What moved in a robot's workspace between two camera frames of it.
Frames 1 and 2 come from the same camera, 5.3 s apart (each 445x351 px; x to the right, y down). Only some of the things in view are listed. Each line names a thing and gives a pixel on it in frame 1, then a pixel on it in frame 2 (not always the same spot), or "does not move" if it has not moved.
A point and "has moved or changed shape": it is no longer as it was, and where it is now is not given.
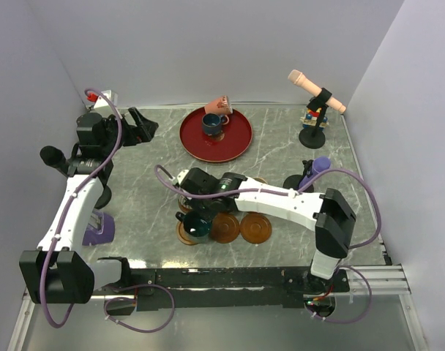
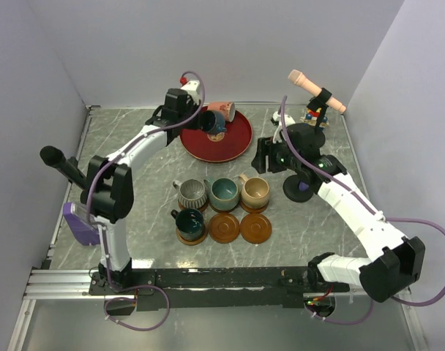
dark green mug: [195, 224] has moved or changed shape
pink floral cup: [219, 106] has moved or changed shape
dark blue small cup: [212, 122] does not move
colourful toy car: [310, 120] does not move
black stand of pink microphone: [312, 138] does not move
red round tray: [233, 140] does not move
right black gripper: [192, 201] -> [266, 148]
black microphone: [54, 157] does not move
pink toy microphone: [298, 77] does not move
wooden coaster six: [225, 228] does not move
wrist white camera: [102, 102] -> [191, 88]
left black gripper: [143, 132] -> [192, 104]
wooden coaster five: [255, 227] does not move
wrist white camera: [181, 176] -> [277, 121]
